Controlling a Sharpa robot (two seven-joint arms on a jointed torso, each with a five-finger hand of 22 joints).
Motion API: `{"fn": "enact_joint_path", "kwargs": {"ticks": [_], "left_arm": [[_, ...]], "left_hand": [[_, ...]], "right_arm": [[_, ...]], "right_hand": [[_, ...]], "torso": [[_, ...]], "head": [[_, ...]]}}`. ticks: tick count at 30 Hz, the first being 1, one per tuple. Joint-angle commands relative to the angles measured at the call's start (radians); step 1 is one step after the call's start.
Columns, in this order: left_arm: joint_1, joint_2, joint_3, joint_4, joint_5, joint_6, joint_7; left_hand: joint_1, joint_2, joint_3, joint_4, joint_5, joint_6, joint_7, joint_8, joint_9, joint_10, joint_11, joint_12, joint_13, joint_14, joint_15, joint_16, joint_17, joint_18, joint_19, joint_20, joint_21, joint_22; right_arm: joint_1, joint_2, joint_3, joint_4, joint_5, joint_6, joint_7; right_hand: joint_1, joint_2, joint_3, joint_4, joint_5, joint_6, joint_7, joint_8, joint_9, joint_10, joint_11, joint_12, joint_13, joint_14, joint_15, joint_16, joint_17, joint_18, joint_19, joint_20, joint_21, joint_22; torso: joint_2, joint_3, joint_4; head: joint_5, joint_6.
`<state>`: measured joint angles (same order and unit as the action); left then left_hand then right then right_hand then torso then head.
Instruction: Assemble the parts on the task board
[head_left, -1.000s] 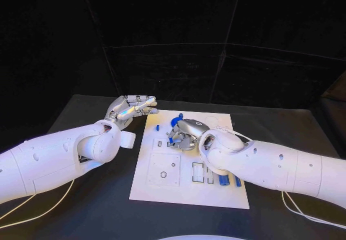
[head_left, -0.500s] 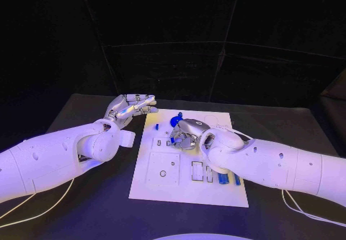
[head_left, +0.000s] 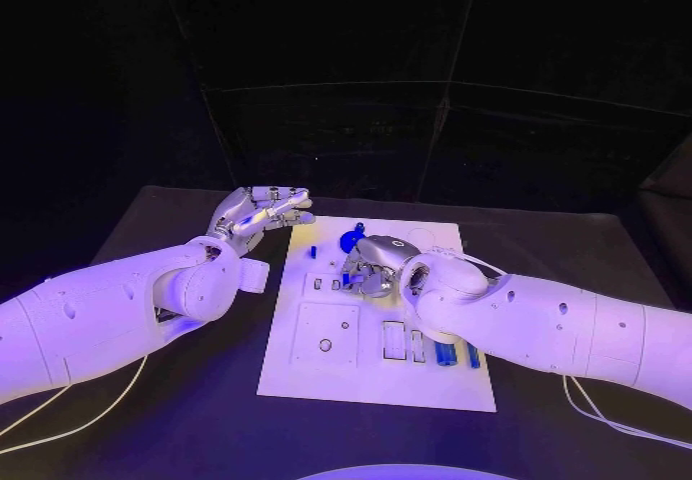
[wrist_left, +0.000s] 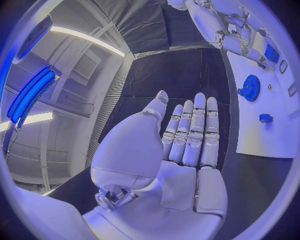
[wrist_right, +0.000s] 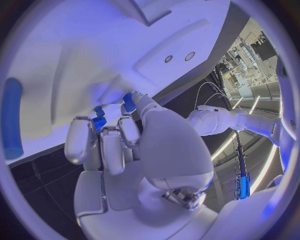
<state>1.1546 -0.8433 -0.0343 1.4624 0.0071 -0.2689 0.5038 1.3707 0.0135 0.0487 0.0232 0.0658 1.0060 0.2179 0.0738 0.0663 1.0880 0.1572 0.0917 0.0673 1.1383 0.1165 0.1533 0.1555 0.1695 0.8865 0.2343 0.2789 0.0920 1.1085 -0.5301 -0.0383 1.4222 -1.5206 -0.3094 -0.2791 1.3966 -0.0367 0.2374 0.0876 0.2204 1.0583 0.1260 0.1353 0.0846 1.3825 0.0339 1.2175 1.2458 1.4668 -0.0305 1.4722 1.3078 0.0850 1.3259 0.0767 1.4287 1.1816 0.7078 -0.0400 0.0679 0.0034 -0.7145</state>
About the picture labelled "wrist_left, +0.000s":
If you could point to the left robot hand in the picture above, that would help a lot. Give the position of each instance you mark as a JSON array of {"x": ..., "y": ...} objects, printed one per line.
[{"x": 140, "y": 153}]

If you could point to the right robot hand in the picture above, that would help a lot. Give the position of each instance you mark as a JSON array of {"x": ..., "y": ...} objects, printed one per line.
[{"x": 206, "y": 22}]

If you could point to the blue block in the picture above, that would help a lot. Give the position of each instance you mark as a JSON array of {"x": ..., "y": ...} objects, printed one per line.
[{"x": 271, "y": 54}]

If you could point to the white task board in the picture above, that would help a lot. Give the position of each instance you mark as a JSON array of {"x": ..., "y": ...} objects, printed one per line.
[{"x": 257, "y": 135}]

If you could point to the blue peg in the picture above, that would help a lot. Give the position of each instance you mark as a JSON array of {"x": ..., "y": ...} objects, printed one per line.
[{"x": 233, "y": 31}]

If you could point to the blue gear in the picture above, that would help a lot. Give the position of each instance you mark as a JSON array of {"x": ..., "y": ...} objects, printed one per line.
[{"x": 252, "y": 88}]

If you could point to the blue plug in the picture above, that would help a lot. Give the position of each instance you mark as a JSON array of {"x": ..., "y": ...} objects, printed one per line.
[{"x": 266, "y": 118}]

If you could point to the glowing light bar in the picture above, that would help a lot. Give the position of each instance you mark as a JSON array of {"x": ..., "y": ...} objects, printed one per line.
[{"x": 30, "y": 93}]

